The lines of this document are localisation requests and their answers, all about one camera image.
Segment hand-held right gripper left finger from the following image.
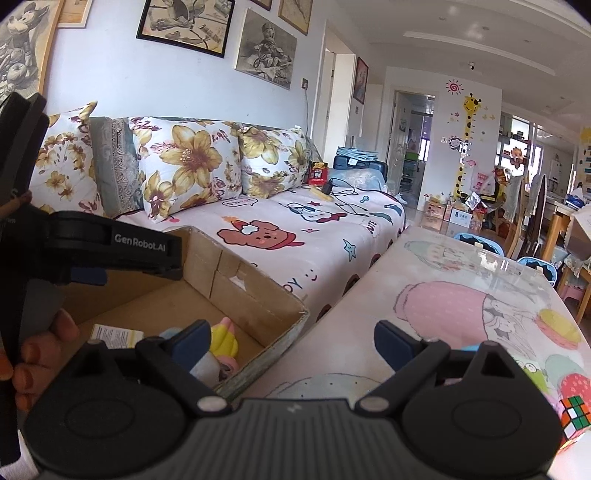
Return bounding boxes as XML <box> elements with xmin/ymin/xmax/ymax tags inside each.
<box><xmin>55</xmin><ymin>320</ymin><xmax>232</xmax><ymax>416</ymax></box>

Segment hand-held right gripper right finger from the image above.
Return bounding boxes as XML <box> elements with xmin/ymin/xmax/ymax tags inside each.
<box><xmin>356</xmin><ymin>320</ymin><xmax>539</xmax><ymax>416</ymax></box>

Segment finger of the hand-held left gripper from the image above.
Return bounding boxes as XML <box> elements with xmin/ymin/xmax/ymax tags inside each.
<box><xmin>68</xmin><ymin>269</ymin><xmax>109</xmax><ymax>287</ymax></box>

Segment white panda figure toy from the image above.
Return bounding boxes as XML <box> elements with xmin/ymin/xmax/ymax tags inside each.
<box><xmin>157</xmin><ymin>328</ymin><xmax>237</xmax><ymax>385</ymax></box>

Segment brown cardboard box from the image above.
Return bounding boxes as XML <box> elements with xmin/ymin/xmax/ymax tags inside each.
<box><xmin>60</xmin><ymin>226</ymin><xmax>310</xmax><ymax>400</ymax></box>

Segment colourful puzzle cube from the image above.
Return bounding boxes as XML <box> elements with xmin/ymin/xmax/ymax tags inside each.
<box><xmin>560</xmin><ymin>394</ymin><xmax>591</xmax><ymax>439</ymax></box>

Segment person's left hand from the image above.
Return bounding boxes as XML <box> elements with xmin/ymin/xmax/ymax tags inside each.
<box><xmin>11</xmin><ymin>308</ymin><xmax>80</xmax><ymax>412</ymax></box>

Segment cartoon printed table cover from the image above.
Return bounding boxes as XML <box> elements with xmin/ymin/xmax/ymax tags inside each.
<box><xmin>240</xmin><ymin>225</ymin><xmax>591</xmax><ymax>467</ymax></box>

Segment white and yellow small box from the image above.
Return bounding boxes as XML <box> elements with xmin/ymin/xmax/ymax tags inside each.
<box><xmin>91</xmin><ymin>324</ymin><xmax>145</xmax><ymax>350</ymax></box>

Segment floral cushion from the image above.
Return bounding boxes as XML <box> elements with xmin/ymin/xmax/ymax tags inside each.
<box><xmin>128</xmin><ymin>117</ymin><xmax>243</xmax><ymax>223</ymax></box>
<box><xmin>238</xmin><ymin>126</ymin><xmax>312</xmax><ymax>200</ymax></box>
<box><xmin>30</xmin><ymin>102</ymin><xmax>105</xmax><ymax>217</ymax></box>

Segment grey patterned cushion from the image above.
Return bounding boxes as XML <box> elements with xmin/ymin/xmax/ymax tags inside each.
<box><xmin>89</xmin><ymin>117</ymin><xmax>145</xmax><ymax>220</ymax></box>

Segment sofa with cartoon cover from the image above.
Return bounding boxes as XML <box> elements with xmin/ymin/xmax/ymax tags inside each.
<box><xmin>28</xmin><ymin>102</ymin><xmax>407</xmax><ymax>324</ymax></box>

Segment clear plastic wrapped bundle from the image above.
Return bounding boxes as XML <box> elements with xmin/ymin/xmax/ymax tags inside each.
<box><xmin>323</xmin><ymin>168</ymin><xmax>387</xmax><ymax>192</ymax></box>

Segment green plastic drawers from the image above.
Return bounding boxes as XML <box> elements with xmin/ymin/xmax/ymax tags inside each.
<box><xmin>402</xmin><ymin>152</ymin><xmax>419</xmax><ymax>190</ymax></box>

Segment black suitcase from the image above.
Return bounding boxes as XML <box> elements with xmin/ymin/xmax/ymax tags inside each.
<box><xmin>333</xmin><ymin>154</ymin><xmax>389</xmax><ymax>181</ymax></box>

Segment folded blue cloth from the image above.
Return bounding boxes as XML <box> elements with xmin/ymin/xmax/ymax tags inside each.
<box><xmin>336</xmin><ymin>146</ymin><xmax>378</xmax><ymax>161</ymax></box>

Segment chair draped with clothes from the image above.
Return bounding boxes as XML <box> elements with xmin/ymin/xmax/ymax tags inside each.
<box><xmin>501</xmin><ymin>173</ymin><xmax>561</xmax><ymax>259</ymax></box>

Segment giraffe height chart sticker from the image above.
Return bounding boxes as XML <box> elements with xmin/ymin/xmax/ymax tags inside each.
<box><xmin>451</xmin><ymin>92</ymin><xmax>481</xmax><ymax>204</ymax></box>

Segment wooden framed mouse sketch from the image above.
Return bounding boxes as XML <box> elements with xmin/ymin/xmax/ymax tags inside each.
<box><xmin>0</xmin><ymin>0</ymin><xmax>63</xmax><ymax>107</ymax></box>

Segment wooden dining table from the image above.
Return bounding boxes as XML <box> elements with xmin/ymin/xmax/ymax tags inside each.
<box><xmin>540</xmin><ymin>200</ymin><xmax>591</xmax><ymax>264</ymax></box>

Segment white door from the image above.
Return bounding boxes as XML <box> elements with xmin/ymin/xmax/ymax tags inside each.
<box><xmin>392</xmin><ymin>92</ymin><xmax>409</xmax><ymax>195</ymax></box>

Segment black framed sketch picture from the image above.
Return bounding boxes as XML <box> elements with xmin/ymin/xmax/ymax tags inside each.
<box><xmin>136</xmin><ymin>0</ymin><xmax>237</xmax><ymax>59</ymax></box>

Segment small dark framed picture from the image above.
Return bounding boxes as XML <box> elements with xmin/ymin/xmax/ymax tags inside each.
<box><xmin>353</xmin><ymin>56</ymin><xmax>370</xmax><ymax>105</ymax></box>

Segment unframed pencil sketch poster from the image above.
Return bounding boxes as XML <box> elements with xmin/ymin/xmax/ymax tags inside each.
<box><xmin>234</xmin><ymin>7</ymin><xmax>298</xmax><ymax>90</ymax></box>

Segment wooden framed sketch picture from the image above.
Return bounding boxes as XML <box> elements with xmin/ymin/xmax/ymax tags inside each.
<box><xmin>278</xmin><ymin>0</ymin><xmax>315</xmax><ymax>37</ymax></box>

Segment black cable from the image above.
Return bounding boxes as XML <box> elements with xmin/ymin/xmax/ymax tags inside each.
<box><xmin>330</xmin><ymin>185</ymin><xmax>370</xmax><ymax>215</ymax></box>

